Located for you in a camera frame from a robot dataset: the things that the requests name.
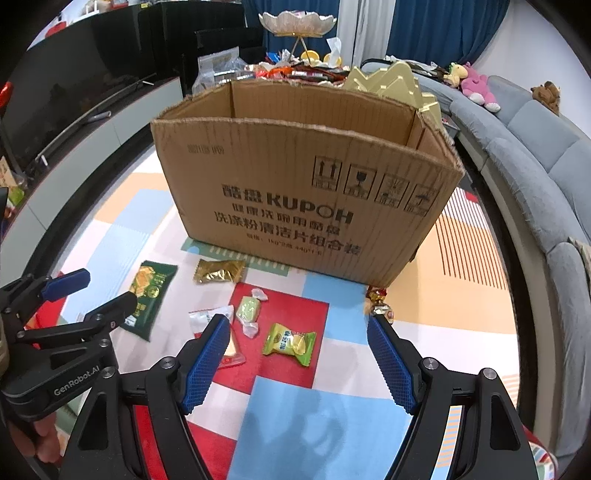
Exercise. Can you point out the blue curtain right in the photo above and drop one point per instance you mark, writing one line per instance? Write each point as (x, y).
(444, 31)

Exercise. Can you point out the green yellow snack packet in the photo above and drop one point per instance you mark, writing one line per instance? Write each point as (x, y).
(283, 340)

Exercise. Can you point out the yellow plush toy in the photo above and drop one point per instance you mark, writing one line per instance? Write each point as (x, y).
(456, 74)

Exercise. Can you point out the white sheer curtain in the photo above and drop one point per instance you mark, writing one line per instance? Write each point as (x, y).
(364, 26)

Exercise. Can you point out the beige blanket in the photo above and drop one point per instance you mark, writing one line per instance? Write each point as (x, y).
(584, 251)

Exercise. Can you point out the pale green wrapped candy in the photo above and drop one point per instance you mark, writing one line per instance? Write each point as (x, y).
(248, 312)

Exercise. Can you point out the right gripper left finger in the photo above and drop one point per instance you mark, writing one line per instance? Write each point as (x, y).
(105, 442)

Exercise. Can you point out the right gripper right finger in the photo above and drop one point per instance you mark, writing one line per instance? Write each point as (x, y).
(491, 441)

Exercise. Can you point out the pink plush toy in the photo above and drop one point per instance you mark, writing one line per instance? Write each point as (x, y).
(475, 87)

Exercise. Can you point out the brown plush bear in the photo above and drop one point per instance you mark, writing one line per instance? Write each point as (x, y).
(548, 95)

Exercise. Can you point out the black piano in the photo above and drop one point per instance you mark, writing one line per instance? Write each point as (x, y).
(174, 35)

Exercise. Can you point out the gold mountain lid tin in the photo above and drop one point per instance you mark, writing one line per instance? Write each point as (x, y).
(396, 82)

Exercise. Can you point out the black television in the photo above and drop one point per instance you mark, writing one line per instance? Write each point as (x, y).
(81, 70)

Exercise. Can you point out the gold foil snack packet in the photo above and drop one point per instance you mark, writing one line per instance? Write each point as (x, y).
(219, 271)

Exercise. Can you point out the brown cardboard box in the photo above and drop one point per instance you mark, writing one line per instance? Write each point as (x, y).
(324, 179)

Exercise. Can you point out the clear packet yellow cake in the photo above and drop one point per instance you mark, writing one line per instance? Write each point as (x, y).
(199, 321)

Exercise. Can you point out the grey corner sofa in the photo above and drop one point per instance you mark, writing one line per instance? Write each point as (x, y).
(531, 161)

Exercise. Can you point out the grey white tv cabinet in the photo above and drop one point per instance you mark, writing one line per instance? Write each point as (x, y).
(43, 205)

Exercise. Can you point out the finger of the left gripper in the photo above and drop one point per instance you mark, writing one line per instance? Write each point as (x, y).
(60, 283)
(94, 330)

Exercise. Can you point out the dark green cracker packet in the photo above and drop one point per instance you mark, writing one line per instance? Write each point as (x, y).
(149, 285)

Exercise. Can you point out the red gold twisted candy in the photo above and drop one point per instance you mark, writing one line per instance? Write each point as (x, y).
(377, 305)

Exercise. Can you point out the colourful patchwork tablecloth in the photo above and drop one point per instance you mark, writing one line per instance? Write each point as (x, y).
(271, 418)

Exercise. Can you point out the clear plastic bag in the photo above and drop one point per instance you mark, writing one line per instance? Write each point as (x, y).
(214, 68)

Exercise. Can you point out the person left hand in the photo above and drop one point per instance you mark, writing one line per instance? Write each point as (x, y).
(46, 447)

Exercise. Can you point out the red heart balloon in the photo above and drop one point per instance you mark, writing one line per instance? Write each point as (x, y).
(5, 96)

